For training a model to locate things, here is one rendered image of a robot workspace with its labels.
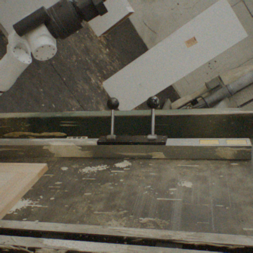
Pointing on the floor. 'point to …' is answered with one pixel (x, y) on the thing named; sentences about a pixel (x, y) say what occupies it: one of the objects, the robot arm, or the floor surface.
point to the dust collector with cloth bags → (211, 92)
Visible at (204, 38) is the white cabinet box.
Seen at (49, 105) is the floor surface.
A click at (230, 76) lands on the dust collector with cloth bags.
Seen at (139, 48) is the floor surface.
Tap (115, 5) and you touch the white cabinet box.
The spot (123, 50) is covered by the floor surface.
